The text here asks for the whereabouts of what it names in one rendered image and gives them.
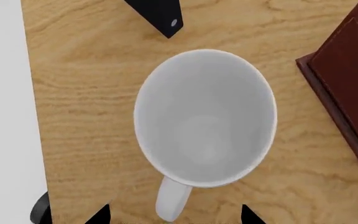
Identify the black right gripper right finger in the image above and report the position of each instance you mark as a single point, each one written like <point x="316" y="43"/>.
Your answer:
<point x="250" y="217"/>

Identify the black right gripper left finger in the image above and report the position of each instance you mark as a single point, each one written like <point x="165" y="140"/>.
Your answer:
<point x="102" y="215"/>

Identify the white ceramic mug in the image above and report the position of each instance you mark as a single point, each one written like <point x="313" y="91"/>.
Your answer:
<point x="205" y="116"/>

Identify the black round table leg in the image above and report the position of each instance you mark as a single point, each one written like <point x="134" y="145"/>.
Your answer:
<point x="40" y="208"/>

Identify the black box with silver button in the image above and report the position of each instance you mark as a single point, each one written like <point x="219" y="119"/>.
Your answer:
<point x="160" y="16"/>

